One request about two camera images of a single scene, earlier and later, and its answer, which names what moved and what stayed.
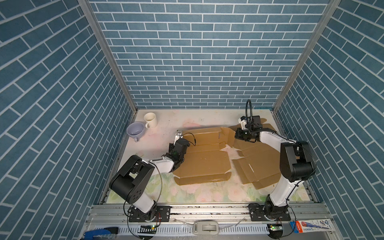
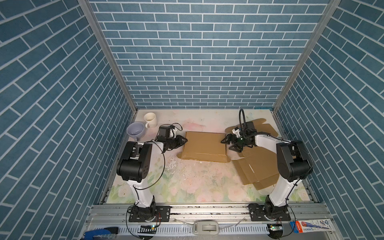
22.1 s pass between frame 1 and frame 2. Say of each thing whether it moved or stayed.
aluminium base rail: stayed
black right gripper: moved
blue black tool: stayed
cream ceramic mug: stayed
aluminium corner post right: stayed
